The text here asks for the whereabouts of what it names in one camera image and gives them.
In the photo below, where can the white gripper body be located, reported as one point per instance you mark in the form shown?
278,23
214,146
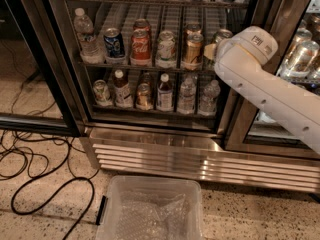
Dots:
222,46

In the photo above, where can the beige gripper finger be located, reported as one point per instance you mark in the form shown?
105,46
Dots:
210,51

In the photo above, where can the green soda can front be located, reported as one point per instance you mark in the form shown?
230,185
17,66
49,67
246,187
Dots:
218,36

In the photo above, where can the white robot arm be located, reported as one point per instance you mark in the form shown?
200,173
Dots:
239,62

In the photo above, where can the gold soda can front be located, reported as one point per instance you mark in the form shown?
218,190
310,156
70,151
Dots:
192,53

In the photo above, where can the gold soda can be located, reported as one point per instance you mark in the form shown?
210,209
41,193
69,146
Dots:
192,28
192,53

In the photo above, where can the gold soda can rear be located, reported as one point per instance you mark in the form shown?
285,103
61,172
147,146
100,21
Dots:
192,28

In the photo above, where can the white green soda can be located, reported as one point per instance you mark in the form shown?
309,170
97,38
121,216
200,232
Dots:
166,52

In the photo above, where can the silver can behind glass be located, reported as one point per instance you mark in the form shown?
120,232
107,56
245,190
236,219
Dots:
298,63
300,36

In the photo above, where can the glass fridge door right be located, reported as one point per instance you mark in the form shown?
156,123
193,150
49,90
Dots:
281,19

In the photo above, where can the red coca-cola can front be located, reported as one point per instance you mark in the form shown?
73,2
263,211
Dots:
140,48

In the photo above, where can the red coca-cola can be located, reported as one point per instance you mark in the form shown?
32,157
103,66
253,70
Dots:
142,24
140,48

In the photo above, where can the red coca-cola can rear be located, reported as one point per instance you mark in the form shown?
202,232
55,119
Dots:
142,24

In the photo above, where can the stainless steel display fridge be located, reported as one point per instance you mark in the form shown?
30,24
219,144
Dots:
191,147

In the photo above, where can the gold can bottom shelf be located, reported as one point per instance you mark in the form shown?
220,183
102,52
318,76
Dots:
144,97

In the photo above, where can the blue pepsi can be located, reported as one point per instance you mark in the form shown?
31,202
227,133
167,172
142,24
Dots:
113,41

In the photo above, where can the white green can bottom shelf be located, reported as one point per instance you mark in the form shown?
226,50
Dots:
102,93

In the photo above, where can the clear water bottle middle shelf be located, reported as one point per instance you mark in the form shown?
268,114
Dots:
83,25

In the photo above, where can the clear water bottle bottom right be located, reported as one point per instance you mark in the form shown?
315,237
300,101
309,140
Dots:
208,99

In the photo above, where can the clear water bottle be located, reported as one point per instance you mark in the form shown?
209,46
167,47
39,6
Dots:
208,99
186,99

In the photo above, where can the clear water bottle bottom centre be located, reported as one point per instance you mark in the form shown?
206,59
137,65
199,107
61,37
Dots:
186,99

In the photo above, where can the dark juice bottle white cap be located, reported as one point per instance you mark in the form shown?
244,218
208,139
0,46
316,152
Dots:
165,94

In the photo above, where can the brown tea bottle white cap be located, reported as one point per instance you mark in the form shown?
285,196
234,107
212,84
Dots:
122,90

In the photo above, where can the clear plastic bin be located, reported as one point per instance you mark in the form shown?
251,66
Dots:
110,210

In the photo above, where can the bubble wrap sheet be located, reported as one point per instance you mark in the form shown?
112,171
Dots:
151,217

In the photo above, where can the middle wire shelf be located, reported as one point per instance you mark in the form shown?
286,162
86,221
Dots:
176,21

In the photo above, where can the bottom wire shelf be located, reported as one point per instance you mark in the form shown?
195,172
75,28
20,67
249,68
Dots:
136,77

